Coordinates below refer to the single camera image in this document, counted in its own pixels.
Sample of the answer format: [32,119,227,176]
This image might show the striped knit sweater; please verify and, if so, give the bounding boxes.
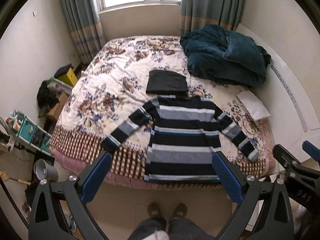
[101,95,259,183]

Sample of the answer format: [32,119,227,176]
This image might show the black clothing pile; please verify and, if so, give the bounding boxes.
[37,81,60,109]

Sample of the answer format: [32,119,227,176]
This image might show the white headboard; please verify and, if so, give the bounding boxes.
[236,24,319,163]

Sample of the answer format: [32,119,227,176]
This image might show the grey cup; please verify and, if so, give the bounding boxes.
[33,159,59,182]

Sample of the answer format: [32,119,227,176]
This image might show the white pillow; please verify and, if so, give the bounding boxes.
[237,90,270,121]

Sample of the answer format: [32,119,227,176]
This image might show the teal storage rack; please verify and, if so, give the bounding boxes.
[5,110,53,157]

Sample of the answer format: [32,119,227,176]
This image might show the right brown slipper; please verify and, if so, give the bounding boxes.
[170,203,188,221]

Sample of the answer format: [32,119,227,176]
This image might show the brown slipper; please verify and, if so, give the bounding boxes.
[170,203,188,221]
[147,202,162,218]

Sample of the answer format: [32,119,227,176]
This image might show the left brown slipper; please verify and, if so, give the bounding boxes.
[147,202,162,218]

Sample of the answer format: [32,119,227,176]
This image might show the cardboard box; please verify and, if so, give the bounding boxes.
[46,93,68,121]

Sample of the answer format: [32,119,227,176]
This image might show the dark teal plush blanket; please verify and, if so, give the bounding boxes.
[180,24,271,88]

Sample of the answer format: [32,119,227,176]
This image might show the yellow box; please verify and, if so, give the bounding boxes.
[57,68,78,87]

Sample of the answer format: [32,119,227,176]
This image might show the floral bed blanket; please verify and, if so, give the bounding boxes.
[50,36,274,178]

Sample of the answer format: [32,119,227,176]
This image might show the black hat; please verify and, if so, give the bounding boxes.
[54,64,72,79]

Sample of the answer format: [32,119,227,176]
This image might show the folded black garment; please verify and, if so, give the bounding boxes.
[146,70,189,96]

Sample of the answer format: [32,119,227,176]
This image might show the right teal curtain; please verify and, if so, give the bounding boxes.
[180,0,244,36]

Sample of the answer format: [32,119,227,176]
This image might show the teal curtain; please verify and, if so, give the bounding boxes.
[61,0,106,64]
[180,0,244,36]

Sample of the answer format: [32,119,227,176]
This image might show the left teal curtain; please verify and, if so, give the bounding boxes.
[61,0,106,64]

